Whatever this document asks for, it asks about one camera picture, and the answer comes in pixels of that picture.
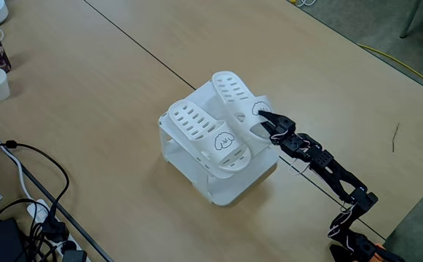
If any black power brick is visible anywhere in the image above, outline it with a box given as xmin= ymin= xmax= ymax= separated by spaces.
xmin=0 ymin=217 xmax=27 ymax=262

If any yellow cable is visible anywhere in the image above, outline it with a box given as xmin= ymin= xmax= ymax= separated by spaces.
xmin=356 ymin=43 xmax=423 ymax=98

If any black cable with ferrite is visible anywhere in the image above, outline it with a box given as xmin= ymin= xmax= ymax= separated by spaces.
xmin=0 ymin=140 xmax=70 ymax=226

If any grey chair leg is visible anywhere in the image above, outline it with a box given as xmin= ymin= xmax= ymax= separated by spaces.
xmin=399 ymin=0 xmax=423 ymax=39

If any black plug-in adapter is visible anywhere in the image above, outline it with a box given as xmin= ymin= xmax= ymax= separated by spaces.
xmin=62 ymin=249 xmax=88 ymax=262

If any white slipper with dog print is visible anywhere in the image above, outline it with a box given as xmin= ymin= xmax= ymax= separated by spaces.
xmin=167 ymin=99 xmax=253 ymax=173
xmin=210 ymin=71 xmax=274 ymax=141

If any black power plug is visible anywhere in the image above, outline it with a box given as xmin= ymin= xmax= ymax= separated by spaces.
xmin=60 ymin=239 xmax=78 ymax=253
xmin=42 ymin=214 xmax=70 ymax=244

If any white power strip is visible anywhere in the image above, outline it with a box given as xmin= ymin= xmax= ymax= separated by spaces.
xmin=26 ymin=199 xmax=92 ymax=262

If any white power cable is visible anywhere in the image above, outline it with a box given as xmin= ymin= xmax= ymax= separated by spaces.
xmin=0 ymin=119 xmax=33 ymax=205

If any white two-tier shoe rack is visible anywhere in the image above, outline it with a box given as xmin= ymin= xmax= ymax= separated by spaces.
xmin=158 ymin=80 xmax=286 ymax=207

